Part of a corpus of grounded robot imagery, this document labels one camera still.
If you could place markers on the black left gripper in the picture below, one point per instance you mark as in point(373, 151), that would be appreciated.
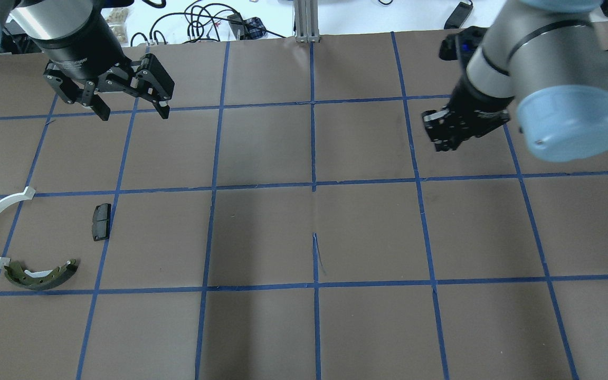
point(81, 46)

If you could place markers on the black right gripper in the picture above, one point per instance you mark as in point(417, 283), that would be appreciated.
point(474, 107)

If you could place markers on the black brake pad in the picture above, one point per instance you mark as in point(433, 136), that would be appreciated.
point(101, 222)

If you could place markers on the aluminium frame post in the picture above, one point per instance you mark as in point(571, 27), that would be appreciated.
point(306, 25)

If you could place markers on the olive green brake shoe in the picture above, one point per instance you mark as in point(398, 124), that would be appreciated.
point(22, 277)

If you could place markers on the black power adapter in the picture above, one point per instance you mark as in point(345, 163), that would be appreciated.
point(459, 15)

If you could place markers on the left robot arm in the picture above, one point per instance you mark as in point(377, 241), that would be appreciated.
point(34, 16)

